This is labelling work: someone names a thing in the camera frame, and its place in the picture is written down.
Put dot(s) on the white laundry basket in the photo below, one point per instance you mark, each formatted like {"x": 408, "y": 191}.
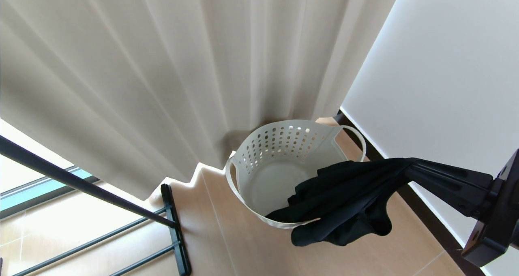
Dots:
{"x": 275, "y": 178}

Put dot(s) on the beige curtain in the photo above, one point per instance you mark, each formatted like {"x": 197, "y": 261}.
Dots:
{"x": 162, "y": 65}

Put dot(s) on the black clothes rack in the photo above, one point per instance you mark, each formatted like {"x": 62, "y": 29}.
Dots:
{"x": 81, "y": 182}

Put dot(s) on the black garment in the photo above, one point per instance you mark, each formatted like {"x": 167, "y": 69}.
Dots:
{"x": 344, "y": 195}

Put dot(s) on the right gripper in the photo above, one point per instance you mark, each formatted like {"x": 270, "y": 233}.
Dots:
{"x": 498, "y": 219}

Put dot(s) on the window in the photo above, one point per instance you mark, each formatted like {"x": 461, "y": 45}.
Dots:
{"x": 40, "y": 187}

